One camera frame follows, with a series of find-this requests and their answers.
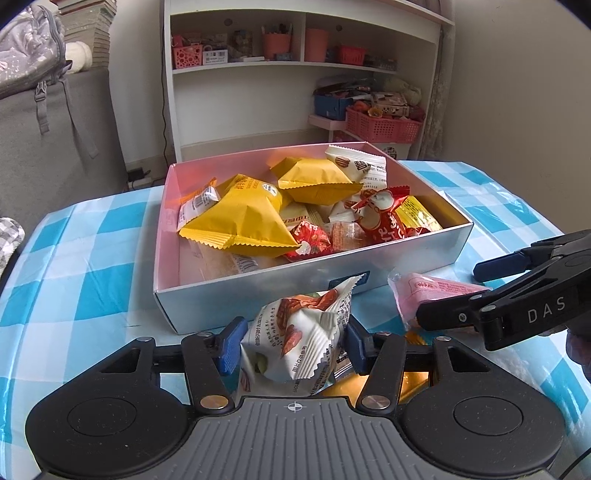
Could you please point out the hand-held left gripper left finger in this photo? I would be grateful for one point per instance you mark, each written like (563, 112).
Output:
(231, 345)

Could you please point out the small red snack packet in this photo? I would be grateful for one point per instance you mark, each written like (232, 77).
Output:
(309, 241)

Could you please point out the large pink basket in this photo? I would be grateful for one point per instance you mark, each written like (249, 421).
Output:
(383, 129)

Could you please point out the grey sofa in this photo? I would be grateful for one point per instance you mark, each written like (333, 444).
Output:
(60, 152)

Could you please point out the orange translucent snack packet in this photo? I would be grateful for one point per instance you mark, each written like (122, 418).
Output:
(346, 236)

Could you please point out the pink pen cup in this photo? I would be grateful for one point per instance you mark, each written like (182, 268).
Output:
(277, 46)

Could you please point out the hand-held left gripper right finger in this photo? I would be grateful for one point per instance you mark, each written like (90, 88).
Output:
(356, 350)

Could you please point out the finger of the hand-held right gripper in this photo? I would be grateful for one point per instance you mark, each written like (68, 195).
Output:
(517, 314)
(498, 268)

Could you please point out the flat yellow snack packet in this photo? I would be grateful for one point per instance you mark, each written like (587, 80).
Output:
(418, 214)

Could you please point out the pink snack packet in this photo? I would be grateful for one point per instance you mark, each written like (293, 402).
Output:
(434, 290)

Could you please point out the blue checked tablecloth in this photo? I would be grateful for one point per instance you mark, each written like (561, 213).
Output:
(92, 258)

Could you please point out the floral curtain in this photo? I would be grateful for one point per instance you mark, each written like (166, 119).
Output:
(438, 92)

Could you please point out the white plush toy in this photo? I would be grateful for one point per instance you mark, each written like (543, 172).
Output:
(76, 56)

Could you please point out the beige plush toy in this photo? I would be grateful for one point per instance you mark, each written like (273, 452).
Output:
(406, 90)

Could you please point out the yellow snack packet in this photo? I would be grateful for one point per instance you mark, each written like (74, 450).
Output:
(418, 214)
(314, 180)
(244, 217)

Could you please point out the blue storage box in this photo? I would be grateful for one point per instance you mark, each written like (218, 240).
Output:
(330, 108)

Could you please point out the person's right hand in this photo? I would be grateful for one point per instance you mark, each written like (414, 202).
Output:
(582, 350)

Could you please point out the small white labelled box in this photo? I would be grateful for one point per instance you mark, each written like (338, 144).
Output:
(216, 56)

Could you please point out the white nut snack packet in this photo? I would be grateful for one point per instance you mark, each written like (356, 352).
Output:
(362, 166)
(295, 341)

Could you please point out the pink cardboard box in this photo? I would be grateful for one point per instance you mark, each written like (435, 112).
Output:
(258, 297)

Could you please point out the golden orange snack packet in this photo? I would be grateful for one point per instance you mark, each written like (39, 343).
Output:
(406, 378)

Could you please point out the small pink perforated basket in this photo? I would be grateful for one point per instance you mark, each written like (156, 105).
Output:
(187, 57)

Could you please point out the white bookshelf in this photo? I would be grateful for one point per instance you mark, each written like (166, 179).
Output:
(240, 106)

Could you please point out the grey checked cloth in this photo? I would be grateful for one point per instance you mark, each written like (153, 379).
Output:
(9, 240)

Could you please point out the grey patterned backpack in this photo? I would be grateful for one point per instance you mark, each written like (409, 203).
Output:
(27, 50)

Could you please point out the clear wafer packet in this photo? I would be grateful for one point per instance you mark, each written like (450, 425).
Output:
(221, 265)

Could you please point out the white barcode snack packet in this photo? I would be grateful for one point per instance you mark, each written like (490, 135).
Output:
(196, 205)

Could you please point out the small red basket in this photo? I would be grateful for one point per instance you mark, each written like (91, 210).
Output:
(352, 55)

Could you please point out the stack of books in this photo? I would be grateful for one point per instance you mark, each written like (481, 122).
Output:
(92, 27)

